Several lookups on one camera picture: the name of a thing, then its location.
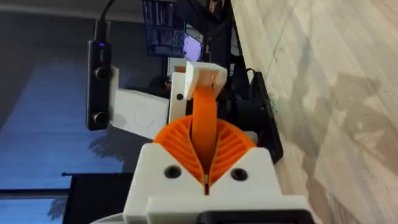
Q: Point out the lit computer screen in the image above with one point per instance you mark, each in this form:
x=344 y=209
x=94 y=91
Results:
x=192 y=46

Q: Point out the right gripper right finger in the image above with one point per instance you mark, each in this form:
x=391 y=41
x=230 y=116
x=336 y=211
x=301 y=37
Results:
x=256 y=175

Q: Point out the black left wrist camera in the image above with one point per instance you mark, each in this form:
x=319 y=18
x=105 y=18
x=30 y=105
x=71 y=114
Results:
x=99 y=87

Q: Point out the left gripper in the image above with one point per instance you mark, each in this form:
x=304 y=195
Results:
x=140 y=109

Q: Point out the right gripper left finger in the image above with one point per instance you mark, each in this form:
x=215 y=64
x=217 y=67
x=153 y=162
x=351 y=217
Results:
x=149 y=182

